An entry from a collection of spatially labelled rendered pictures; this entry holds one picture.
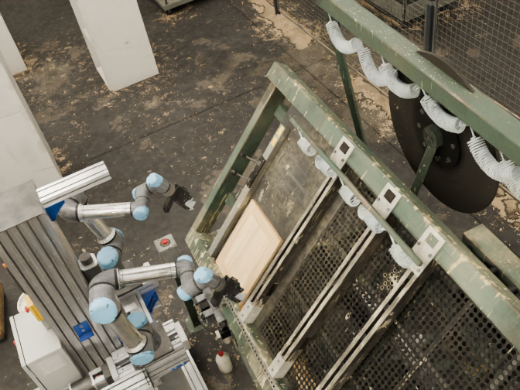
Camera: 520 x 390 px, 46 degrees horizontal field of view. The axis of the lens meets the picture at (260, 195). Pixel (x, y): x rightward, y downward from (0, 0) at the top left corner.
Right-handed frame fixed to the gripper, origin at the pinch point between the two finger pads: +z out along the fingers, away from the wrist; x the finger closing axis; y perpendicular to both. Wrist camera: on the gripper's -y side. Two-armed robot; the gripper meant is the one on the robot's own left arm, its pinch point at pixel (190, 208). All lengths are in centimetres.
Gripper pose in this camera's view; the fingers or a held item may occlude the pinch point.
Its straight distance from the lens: 342.6
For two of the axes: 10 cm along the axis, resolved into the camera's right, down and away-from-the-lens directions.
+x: -4.4, -6.0, 6.7
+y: 7.2, -6.8, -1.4
